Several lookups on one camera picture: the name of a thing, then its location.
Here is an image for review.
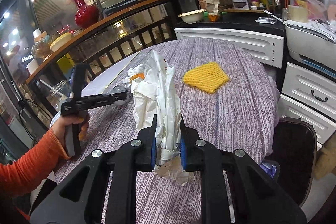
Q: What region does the beige tape roll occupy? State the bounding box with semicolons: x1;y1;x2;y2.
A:
288;5;309;23

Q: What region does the white drawer cabinet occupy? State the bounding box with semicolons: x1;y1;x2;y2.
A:
279;63;335;148

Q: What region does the dark brown trash bin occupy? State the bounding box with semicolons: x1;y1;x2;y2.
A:
263;117;317;206

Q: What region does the white printer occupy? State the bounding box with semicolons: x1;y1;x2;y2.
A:
285;20;335;73

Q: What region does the red vase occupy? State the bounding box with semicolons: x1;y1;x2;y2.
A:
72;0;99;30

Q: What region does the cream bowl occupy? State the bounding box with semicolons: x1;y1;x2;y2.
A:
179;9;206;24

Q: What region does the orange left sleeve forearm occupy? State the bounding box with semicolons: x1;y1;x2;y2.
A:
1;129;70;197

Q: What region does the yellow foam net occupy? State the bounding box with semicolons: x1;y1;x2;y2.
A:
183;61;230;94

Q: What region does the left hand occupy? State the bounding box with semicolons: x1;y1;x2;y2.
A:
51;113;90;148

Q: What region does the white paper bag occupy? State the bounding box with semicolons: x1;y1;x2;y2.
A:
130;51;195;186

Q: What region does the purple plastic wrapper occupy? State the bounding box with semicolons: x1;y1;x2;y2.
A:
260;162;277;178

